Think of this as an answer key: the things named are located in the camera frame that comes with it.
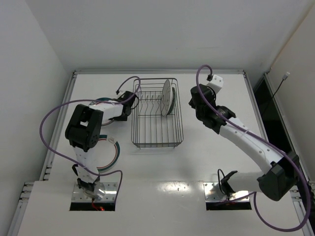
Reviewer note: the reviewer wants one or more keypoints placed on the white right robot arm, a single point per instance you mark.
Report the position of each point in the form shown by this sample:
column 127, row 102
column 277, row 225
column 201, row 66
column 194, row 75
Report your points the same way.
column 277, row 174

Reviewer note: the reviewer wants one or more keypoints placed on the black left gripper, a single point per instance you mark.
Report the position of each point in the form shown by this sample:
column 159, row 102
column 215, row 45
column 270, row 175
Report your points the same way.
column 128, row 97

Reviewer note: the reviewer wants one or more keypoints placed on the metal base plate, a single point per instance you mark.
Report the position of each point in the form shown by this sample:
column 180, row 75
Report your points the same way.
column 105, row 193
column 214, row 195

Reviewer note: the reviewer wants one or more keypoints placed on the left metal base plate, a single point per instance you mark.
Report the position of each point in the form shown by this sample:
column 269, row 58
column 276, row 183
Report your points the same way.
column 105, row 193

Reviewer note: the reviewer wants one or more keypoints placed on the blue floral green plate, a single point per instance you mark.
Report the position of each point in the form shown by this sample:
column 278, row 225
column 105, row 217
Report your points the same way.
column 173, row 101

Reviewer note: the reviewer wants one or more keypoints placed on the green red rimmed plate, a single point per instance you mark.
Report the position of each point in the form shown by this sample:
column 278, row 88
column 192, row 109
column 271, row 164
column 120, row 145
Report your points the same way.
column 107, row 153
column 106, row 106

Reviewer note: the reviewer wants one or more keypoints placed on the white plate teal rim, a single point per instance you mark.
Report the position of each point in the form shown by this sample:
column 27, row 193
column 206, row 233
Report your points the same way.
column 166, row 98

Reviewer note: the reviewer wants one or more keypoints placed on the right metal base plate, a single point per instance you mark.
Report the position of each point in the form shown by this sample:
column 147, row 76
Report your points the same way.
column 214, row 195

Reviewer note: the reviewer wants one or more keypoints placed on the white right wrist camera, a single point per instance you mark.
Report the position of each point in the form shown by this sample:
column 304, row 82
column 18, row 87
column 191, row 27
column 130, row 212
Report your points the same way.
column 215, row 82

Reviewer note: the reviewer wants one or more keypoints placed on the grey wire dish rack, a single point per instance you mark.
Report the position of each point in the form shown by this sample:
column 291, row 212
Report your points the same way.
column 149, row 128

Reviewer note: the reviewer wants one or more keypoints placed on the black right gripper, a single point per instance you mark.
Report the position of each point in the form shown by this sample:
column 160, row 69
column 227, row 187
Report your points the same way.
column 195, row 103

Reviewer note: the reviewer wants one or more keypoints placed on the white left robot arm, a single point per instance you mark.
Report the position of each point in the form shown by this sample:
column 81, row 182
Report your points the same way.
column 84, row 131

